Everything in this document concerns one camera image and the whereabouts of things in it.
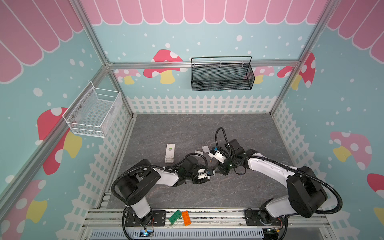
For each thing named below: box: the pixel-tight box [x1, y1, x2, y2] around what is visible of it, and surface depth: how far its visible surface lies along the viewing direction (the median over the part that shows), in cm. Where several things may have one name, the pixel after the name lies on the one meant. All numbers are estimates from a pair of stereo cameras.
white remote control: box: [164, 143, 176, 164], surface depth 99 cm
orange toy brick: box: [182, 211, 192, 226], surface depth 76 cm
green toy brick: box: [168, 209, 182, 225], surface depth 76 cm
